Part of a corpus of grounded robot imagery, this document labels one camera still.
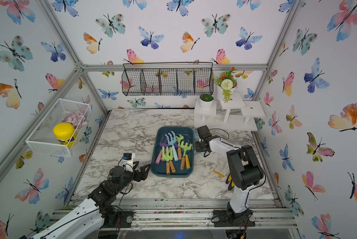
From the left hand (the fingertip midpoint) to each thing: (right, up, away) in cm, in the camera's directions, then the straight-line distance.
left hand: (146, 163), depth 81 cm
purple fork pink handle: (+6, +1, +13) cm, 14 cm away
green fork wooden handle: (+11, 0, +13) cm, 17 cm away
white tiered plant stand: (+54, +27, +30) cm, 68 cm away
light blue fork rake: (+12, +10, +20) cm, 26 cm away
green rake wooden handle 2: (+21, +6, +18) cm, 28 cm away
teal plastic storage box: (+6, -7, +9) cm, 13 cm away
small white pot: (+35, +36, +14) cm, 52 cm away
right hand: (+32, +8, +17) cm, 37 cm away
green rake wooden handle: (+17, +11, +21) cm, 29 cm away
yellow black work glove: (+47, -13, +3) cm, 49 cm away
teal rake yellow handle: (+23, -3, +10) cm, 25 cm away
